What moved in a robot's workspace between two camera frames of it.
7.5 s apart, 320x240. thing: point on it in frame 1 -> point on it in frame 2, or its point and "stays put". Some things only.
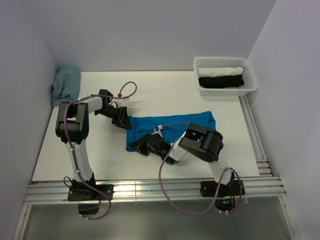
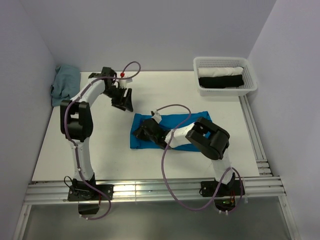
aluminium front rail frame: [52, 193] stays put
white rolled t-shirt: [210, 72] stays put
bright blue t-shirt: [171, 127] stays put
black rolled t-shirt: [221, 82] stays put
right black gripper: [140, 145] -> [139, 133]
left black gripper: [122, 120] -> [128, 103]
